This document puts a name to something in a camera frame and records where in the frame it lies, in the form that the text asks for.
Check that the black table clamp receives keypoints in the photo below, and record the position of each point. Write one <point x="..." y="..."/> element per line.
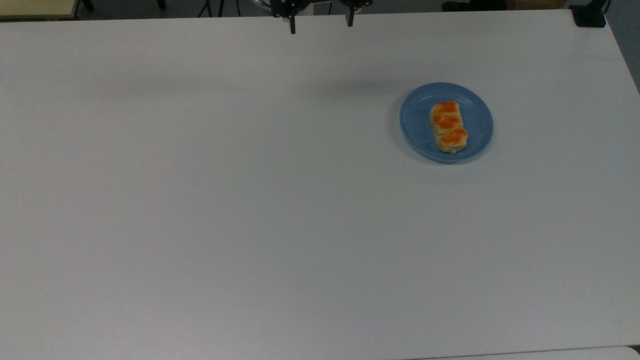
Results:
<point x="589" y="14"/>

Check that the black tripod legs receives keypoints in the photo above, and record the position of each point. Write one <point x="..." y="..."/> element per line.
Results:
<point x="210" y="7"/>

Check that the orange glazed bread loaf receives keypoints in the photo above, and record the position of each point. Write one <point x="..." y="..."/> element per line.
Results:
<point x="448" y="127"/>

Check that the light wooden side table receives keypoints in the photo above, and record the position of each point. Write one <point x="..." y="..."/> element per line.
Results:
<point x="35" y="7"/>

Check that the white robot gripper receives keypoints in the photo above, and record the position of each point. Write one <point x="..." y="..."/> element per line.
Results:
<point x="320" y="2"/>

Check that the white adjacent table edge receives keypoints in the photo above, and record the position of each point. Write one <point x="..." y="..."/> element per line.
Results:
<point x="550" y="354"/>

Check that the blue round plate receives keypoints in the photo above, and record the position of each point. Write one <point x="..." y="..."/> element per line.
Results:
<point x="417" y="125"/>

